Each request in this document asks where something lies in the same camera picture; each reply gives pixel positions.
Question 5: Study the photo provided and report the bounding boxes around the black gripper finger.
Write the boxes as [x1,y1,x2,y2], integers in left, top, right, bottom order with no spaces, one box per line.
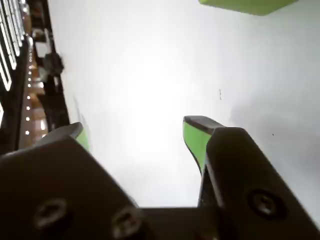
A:
[0,121,151,240]
[182,115,320,240]

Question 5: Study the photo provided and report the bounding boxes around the green lego block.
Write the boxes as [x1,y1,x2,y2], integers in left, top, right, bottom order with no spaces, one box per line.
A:
[198,0,301,17]

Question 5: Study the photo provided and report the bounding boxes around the black knob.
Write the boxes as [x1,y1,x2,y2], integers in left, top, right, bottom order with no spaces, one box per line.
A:
[42,52,65,76]

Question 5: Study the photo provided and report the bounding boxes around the white slatted panel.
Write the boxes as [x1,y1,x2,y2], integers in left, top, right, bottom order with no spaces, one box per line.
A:
[0,0,27,92]

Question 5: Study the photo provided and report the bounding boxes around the dark rail with white dots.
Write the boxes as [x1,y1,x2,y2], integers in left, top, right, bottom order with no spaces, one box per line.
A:
[17,37,35,148]

